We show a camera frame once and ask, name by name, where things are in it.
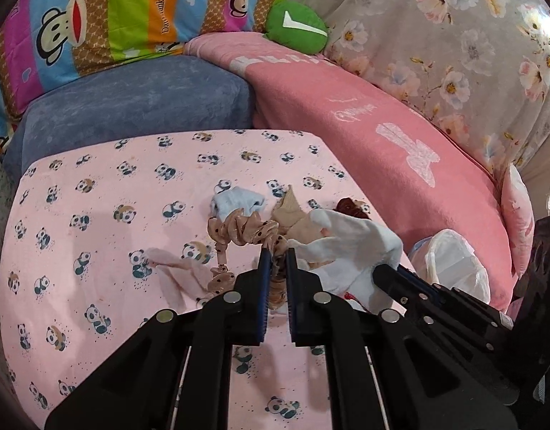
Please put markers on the pink blanket with white print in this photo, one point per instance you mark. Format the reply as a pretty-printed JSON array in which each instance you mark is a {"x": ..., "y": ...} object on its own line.
[{"x": 324, "y": 107}]

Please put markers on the green round pillow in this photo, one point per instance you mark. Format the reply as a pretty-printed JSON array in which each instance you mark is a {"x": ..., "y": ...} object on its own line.
[{"x": 292, "y": 36}]

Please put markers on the tan dotted scrunchie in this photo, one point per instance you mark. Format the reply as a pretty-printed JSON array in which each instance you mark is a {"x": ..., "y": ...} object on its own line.
[{"x": 239, "y": 226}]

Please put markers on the grey floral quilt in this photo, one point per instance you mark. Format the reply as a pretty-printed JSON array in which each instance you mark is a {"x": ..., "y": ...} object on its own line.
[{"x": 413, "y": 18}]

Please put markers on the white cloth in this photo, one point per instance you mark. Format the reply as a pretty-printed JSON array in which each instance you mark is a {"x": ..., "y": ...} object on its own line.
[{"x": 346, "y": 237}]

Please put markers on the light blue sock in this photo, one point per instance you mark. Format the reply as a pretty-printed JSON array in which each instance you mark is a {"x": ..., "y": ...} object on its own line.
[{"x": 234, "y": 201}]

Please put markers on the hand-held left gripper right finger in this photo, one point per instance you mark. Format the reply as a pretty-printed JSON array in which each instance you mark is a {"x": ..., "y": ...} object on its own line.
[{"x": 292, "y": 280}]

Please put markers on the pink panda-print sheet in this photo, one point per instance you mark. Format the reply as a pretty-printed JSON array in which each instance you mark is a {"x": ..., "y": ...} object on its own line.
[{"x": 100, "y": 188}]

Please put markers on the pale pink cloth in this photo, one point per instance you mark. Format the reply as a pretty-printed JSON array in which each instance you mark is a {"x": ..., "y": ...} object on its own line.
[{"x": 176, "y": 277}]

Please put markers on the dark red velvet scrunchie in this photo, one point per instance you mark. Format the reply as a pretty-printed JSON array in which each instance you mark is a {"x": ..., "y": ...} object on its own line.
[{"x": 346, "y": 206}]

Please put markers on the colourful monkey print pillow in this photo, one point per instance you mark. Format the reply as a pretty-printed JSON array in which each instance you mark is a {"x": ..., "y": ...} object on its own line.
[{"x": 122, "y": 4}]

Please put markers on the bin with white bag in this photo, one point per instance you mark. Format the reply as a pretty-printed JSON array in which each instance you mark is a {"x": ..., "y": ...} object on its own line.
[{"x": 449, "y": 260}]

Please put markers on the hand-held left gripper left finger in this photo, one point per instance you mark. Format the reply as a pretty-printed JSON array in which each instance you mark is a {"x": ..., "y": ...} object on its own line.
[{"x": 265, "y": 277}]

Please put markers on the blue velvet cushion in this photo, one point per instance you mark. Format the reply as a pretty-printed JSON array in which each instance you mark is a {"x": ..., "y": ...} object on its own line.
[{"x": 122, "y": 98}]

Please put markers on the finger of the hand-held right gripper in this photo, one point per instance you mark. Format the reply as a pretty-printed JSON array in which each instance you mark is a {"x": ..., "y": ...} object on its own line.
[
  {"x": 387, "y": 280},
  {"x": 420, "y": 280}
]

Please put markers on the beige cloth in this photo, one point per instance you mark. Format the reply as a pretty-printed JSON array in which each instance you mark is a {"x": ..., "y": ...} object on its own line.
[{"x": 292, "y": 215}]

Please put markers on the small pink floral pillow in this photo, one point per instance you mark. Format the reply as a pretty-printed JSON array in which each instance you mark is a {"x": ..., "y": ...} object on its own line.
[{"x": 514, "y": 215}]

